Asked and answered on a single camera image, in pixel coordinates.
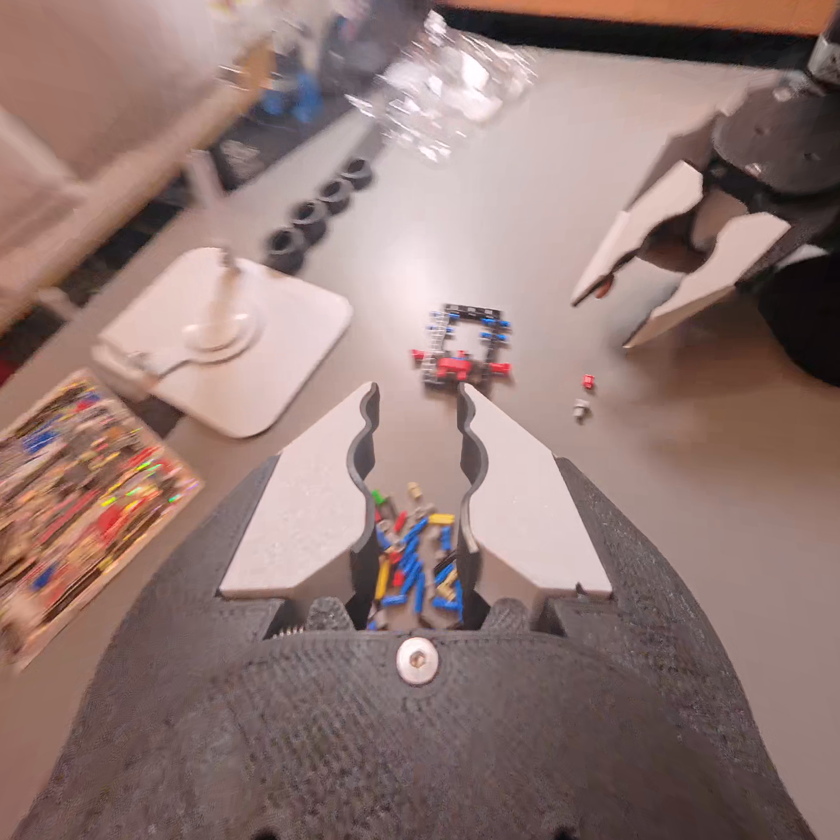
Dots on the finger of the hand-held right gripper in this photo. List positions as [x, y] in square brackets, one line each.
[656, 203]
[735, 256]

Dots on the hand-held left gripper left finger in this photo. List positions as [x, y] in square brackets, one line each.
[295, 518]

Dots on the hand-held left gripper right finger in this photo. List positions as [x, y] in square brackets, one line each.
[525, 518]

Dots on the pile of small lego pieces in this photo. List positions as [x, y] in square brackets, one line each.
[410, 558]

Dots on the grey lego connector piece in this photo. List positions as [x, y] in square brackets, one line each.
[580, 411]

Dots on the black lego tyre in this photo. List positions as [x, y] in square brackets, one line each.
[364, 178]
[318, 226]
[283, 253]
[342, 200]

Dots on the black lego box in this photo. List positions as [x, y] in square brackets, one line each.
[249, 161]

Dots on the dark cloth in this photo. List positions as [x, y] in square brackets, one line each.
[810, 315]

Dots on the white book stand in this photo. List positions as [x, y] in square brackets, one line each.
[289, 341]

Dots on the clear plastic bag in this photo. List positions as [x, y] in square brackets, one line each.
[453, 85]

